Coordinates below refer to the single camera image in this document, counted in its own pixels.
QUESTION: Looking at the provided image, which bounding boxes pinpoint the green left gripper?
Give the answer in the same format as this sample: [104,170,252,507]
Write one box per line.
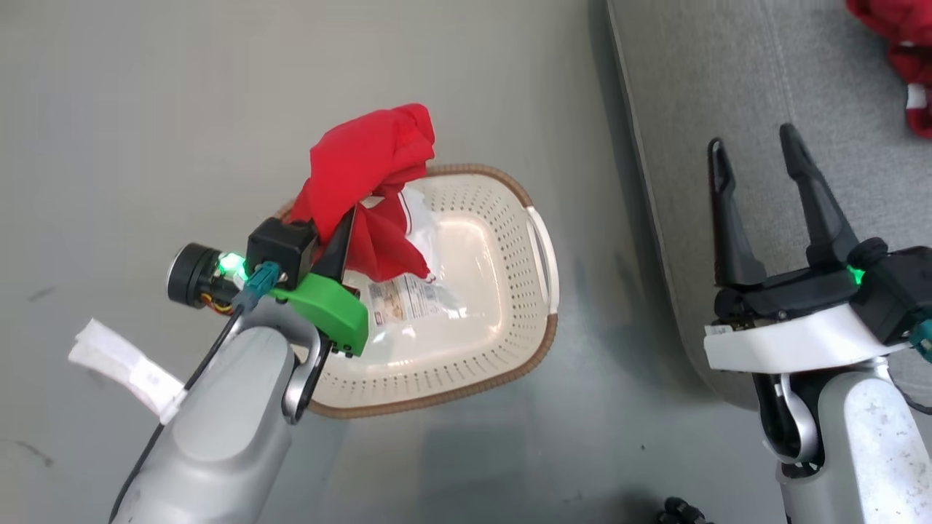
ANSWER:
[269,206,371,358]

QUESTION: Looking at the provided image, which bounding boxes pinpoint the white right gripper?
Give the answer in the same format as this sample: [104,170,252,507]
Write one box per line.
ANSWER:
[703,124,912,375]

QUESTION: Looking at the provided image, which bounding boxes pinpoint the red garment white stripes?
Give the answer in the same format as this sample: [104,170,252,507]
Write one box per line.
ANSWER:
[288,103,437,284]
[845,0,932,140]

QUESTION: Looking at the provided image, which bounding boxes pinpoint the grey fabric sofa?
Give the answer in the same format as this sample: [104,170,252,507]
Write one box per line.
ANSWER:
[604,0,932,413]

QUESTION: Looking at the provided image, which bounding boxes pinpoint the printed label sticker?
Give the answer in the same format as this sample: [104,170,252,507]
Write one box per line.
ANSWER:
[367,275,458,325]

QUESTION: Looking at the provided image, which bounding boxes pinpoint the pink laundry basket brown rim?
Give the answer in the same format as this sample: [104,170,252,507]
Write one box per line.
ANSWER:
[277,164,561,420]

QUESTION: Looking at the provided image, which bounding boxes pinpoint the black knobby object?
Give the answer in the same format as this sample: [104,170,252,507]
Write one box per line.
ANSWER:
[657,496,708,524]

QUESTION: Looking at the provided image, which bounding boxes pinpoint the teal-plug left arm cable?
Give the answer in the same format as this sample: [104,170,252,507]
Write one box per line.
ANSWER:
[109,262,283,524]

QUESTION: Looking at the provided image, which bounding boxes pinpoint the teal-plug arm cable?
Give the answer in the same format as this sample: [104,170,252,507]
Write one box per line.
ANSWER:
[908,320,932,363]
[109,262,283,524]

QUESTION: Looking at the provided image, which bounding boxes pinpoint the teal-plug right arm cable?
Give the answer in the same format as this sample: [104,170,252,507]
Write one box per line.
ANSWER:
[908,320,932,363]

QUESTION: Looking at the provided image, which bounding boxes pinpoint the white strap on arm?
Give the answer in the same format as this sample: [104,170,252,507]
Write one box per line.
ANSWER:
[68,318,188,426]

